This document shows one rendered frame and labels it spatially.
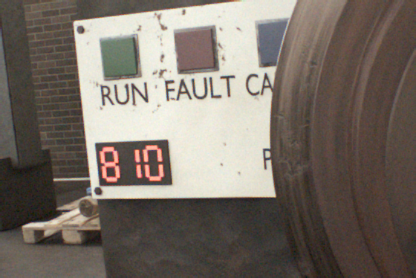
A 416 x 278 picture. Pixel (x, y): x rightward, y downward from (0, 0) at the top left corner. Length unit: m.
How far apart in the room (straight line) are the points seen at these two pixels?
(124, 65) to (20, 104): 5.11
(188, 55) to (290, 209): 0.21
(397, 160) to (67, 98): 7.49
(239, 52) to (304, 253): 0.22
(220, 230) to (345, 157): 0.25
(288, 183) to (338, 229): 0.05
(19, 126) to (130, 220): 5.05
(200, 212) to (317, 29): 0.28
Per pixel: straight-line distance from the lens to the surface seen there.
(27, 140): 5.85
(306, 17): 0.52
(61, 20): 7.87
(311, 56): 0.52
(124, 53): 0.72
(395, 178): 0.43
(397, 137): 0.43
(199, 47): 0.69
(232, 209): 0.72
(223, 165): 0.70
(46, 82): 8.01
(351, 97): 0.50
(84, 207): 5.13
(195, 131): 0.70
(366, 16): 0.50
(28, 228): 5.29
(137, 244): 0.78
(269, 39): 0.67
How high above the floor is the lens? 1.20
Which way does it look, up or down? 6 degrees down
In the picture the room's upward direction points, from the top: 5 degrees counter-clockwise
